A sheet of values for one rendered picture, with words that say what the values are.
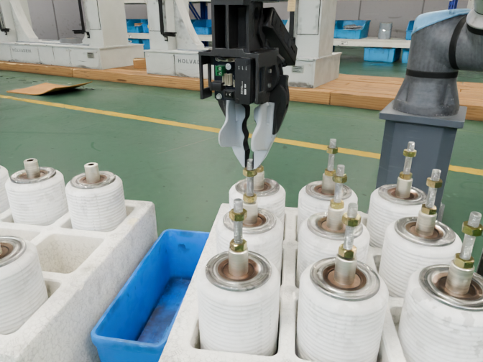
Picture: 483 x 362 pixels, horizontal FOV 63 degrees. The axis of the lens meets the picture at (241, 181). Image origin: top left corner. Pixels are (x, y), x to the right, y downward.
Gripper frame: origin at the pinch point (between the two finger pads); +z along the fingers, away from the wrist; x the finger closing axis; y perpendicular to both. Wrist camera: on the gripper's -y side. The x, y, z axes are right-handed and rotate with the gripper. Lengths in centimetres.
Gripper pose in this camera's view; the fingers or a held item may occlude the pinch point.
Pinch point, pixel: (251, 156)
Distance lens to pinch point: 52.4
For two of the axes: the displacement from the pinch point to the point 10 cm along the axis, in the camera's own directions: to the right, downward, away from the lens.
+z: 0.0, 9.2, 3.9
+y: -4.0, 3.6, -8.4
